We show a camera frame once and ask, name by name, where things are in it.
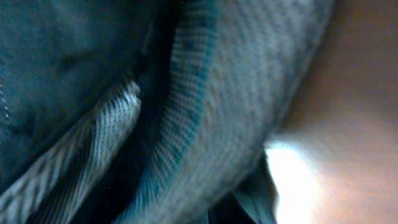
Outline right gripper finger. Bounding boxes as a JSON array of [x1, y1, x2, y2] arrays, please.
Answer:
[[208, 193, 255, 224]]

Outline black shorts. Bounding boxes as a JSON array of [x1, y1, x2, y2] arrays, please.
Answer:
[[1, 0, 335, 223]]

